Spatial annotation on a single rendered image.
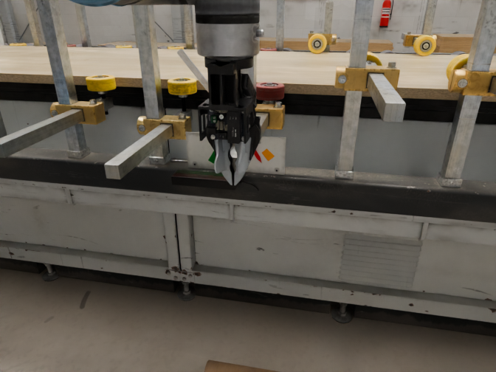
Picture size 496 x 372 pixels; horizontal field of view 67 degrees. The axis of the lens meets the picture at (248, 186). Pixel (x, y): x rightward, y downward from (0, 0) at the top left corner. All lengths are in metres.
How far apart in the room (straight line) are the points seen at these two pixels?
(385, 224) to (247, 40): 0.70
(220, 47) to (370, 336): 1.25
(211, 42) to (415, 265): 1.11
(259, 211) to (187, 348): 0.62
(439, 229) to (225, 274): 0.78
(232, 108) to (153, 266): 1.11
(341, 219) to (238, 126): 0.59
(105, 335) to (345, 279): 0.91
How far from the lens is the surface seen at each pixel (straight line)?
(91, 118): 1.11
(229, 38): 0.53
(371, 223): 1.08
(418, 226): 1.10
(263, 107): 0.94
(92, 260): 1.70
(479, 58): 0.96
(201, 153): 1.00
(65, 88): 1.13
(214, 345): 1.46
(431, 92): 1.12
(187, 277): 1.54
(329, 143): 1.18
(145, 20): 0.99
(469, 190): 1.04
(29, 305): 1.82
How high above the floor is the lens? 1.10
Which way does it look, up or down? 26 degrees down
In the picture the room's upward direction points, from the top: straight up
